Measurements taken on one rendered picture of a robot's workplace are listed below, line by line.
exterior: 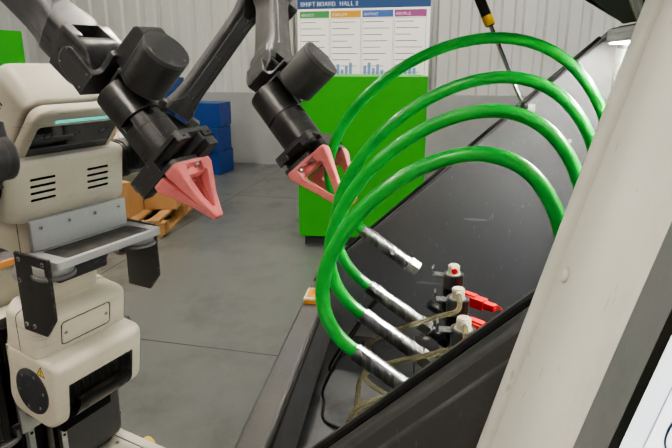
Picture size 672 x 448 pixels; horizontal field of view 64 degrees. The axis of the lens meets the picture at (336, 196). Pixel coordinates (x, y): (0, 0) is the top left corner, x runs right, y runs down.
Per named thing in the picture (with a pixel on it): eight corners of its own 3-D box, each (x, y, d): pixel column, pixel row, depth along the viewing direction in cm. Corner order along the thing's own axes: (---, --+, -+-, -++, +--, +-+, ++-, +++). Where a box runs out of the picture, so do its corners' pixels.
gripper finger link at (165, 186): (225, 199, 60) (174, 136, 60) (190, 236, 63) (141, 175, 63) (257, 187, 66) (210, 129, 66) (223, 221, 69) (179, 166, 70)
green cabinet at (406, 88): (414, 217, 496) (419, 74, 465) (421, 249, 413) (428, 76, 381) (312, 215, 504) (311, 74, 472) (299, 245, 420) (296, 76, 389)
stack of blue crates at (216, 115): (131, 172, 707) (122, 77, 678) (151, 165, 753) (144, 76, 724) (219, 176, 680) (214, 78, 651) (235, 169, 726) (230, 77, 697)
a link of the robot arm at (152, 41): (112, 60, 72) (54, 60, 65) (152, -6, 67) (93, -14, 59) (163, 127, 71) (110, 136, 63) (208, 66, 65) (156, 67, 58)
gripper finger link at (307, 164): (372, 187, 75) (334, 137, 77) (353, 187, 68) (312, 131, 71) (338, 217, 77) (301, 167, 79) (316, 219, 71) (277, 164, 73)
